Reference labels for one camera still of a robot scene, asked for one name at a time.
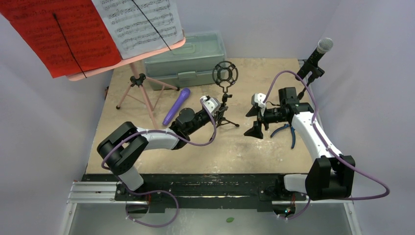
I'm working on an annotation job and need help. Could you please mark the aluminium frame rail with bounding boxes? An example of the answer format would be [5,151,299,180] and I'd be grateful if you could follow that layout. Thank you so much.
[67,182,352,205]

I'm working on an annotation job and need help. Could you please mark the black tripod mic stand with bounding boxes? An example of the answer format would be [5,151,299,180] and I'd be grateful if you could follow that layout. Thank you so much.
[211,60,240,127]

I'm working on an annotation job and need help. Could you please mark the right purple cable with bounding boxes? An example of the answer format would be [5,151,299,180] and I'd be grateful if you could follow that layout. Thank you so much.
[264,70,391,221]

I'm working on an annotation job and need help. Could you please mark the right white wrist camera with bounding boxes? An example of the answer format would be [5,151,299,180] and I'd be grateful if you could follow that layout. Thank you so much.
[251,93,266,116]

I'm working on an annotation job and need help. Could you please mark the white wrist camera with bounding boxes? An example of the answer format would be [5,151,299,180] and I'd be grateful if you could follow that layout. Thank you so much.
[200,95,221,115]
[251,93,266,116]

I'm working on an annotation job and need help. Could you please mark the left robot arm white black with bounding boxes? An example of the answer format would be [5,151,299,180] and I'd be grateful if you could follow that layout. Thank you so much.
[97,96,223,200]

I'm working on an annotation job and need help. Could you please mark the black silver microphone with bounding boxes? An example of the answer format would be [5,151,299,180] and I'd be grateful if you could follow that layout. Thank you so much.
[297,38,334,79]

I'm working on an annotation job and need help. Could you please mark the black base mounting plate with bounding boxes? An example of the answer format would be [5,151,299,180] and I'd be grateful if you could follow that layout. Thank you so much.
[82,173,307,214]

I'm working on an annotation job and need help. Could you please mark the red sheet music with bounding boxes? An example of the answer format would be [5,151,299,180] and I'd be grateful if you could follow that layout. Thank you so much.
[0,0,121,78]

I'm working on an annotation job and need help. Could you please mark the black desktop mic stand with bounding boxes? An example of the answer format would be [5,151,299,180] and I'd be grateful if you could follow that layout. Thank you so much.
[297,59,325,87]

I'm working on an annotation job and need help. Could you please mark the purple toy microphone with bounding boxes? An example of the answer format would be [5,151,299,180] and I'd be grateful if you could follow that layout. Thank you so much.
[162,88,191,126]

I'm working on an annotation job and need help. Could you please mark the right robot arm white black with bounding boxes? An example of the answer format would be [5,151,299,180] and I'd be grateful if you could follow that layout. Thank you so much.
[244,87,355,200]

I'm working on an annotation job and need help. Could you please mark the green plastic storage box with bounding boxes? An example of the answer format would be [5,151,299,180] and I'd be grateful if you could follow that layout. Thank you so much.
[143,31,226,88]

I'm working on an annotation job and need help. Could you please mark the purple cable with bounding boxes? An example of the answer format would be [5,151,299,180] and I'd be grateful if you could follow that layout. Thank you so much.
[101,98,218,228]
[264,70,391,221]

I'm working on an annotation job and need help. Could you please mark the white sheet music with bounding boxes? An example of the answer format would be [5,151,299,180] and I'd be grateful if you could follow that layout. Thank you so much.
[93,0,184,59]

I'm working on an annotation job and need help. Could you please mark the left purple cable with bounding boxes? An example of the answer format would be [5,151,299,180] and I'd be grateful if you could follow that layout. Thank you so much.
[101,98,218,228]

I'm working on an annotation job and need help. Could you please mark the blue handled pliers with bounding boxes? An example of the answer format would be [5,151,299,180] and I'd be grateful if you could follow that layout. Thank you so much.
[270,123,296,150]

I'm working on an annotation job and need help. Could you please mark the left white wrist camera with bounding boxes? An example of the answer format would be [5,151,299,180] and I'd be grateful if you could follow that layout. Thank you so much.
[200,95,221,115]

